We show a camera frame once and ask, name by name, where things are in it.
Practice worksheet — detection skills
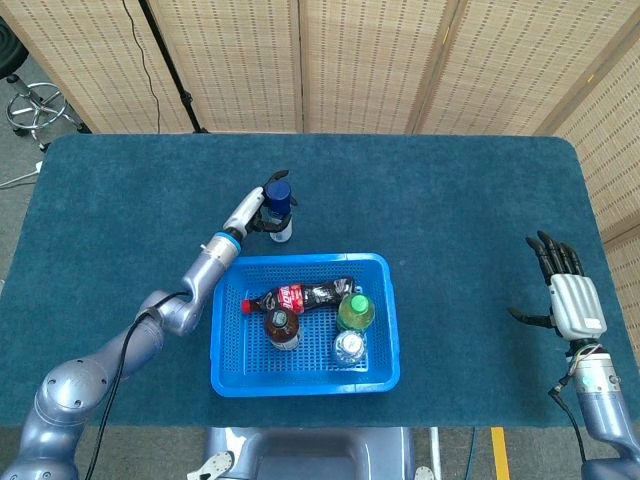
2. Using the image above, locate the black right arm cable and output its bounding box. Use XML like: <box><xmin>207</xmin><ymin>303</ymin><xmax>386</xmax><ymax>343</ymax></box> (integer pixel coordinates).
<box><xmin>548</xmin><ymin>377</ymin><xmax>589</xmax><ymax>464</ymax></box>

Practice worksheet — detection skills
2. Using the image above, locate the yellow floor tape strip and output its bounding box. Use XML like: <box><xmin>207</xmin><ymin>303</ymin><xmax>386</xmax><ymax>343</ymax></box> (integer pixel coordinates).
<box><xmin>490</xmin><ymin>426</ymin><xmax>511</xmax><ymax>480</ymax></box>

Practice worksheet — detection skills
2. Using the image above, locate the white bottle blue cap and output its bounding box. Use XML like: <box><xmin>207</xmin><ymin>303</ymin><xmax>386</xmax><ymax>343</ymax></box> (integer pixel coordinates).
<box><xmin>263</xmin><ymin>179</ymin><xmax>296</xmax><ymax>245</ymax></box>

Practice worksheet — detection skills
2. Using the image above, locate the bamboo folding screen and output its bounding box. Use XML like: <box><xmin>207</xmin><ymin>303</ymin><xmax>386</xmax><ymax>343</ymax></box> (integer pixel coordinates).
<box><xmin>0</xmin><ymin>0</ymin><xmax>640</xmax><ymax>331</ymax></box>

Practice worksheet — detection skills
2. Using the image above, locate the black stool chrome base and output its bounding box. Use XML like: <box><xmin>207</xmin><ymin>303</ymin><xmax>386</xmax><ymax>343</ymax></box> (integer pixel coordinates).
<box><xmin>0</xmin><ymin>17</ymin><xmax>91</xmax><ymax>154</ymax></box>

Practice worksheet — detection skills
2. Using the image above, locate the green soda bottle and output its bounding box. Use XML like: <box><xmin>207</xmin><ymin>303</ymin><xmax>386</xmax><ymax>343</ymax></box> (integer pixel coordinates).
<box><xmin>337</xmin><ymin>293</ymin><xmax>376</xmax><ymax>334</ymax></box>

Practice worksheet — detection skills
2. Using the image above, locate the dark blue table mat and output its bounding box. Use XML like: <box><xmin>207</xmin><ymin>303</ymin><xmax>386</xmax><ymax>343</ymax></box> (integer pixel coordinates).
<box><xmin>0</xmin><ymin>133</ymin><xmax>626</xmax><ymax>429</ymax></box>

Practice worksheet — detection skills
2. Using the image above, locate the black tripod stand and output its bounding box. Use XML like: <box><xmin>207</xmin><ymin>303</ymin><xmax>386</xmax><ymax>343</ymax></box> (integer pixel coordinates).
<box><xmin>138</xmin><ymin>0</ymin><xmax>210</xmax><ymax>134</ymax></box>

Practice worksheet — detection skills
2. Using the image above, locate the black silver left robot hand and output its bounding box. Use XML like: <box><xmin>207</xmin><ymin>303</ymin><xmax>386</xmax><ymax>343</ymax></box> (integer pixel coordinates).
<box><xmin>222</xmin><ymin>170</ymin><xmax>300</xmax><ymax>239</ymax></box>

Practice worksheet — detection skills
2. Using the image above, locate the blue plastic basket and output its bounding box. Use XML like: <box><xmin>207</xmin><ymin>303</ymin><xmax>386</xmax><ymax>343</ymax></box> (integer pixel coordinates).
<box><xmin>209</xmin><ymin>252</ymin><xmax>402</xmax><ymax>399</ymax></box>

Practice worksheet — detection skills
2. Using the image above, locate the cola bottle red cap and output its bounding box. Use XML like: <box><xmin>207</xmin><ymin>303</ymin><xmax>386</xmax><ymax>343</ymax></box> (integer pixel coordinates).
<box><xmin>241</xmin><ymin>275</ymin><xmax>357</xmax><ymax>316</ymax></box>

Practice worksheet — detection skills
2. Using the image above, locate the blue-grey robot torso base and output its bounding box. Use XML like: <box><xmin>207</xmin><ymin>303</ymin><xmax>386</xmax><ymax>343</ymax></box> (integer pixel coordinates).
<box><xmin>187</xmin><ymin>426</ymin><xmax>436</xmax><ymax>480</ymax></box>

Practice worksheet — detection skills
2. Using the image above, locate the white table leg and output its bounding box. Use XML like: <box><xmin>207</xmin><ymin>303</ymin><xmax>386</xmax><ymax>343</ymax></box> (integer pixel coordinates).
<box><xmin>429</xmin><ymin>426</ymin><xmax>443</xmax><ymax>480</ymax></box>

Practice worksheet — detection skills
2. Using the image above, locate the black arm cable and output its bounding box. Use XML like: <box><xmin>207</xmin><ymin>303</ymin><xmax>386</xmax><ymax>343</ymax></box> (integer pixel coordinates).
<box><xmin>548</xmin><ymin>377</ymin><xmax>589</xmax><ymax>464</ymax></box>
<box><xmin>82</xmin><ymin>292</ymin><xmax>189</xmax><ymax>480</ymax></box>

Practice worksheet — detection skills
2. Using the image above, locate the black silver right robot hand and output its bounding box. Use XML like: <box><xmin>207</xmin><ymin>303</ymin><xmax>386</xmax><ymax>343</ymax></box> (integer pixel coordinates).
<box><xmin>508</xmin><ymin>230</ymin><xmax>609</xmax><ymax>346</ymax></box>

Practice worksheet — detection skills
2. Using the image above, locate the blue floor cable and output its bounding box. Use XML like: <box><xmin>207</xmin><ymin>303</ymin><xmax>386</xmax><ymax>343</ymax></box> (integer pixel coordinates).
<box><xmin>464</xmin><ymin>426</ymin><xmax>477</xmax><ymax>480</ymax></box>

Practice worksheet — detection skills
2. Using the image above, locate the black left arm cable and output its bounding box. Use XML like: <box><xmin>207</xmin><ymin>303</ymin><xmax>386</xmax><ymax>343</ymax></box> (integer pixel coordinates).
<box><xmin>82</xmin><ymin>292</ymin><xmax>189</xmax><ymax>480</ymax></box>

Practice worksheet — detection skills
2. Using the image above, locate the thin black hanging cable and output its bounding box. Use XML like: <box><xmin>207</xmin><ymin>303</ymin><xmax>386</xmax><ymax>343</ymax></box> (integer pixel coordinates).
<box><xmin>121</xmin><ymin>0</ymin><xmax>162</xmax><ymax>134</ymax></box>

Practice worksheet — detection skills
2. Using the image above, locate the clear water bottle white cap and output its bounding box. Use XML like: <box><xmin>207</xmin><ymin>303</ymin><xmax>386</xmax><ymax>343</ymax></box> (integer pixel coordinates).
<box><xmin>332</xmin><ymin>330</ymin><xmax>370</xmax><ymax>371</ymax></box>

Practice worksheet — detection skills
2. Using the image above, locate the brown tea bottle black cap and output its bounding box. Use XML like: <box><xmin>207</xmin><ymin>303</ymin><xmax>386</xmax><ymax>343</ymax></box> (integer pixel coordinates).
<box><xmin>263</xmin><ymin>307</ymin><xmax>302</xmax><ymax>354</ymax></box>

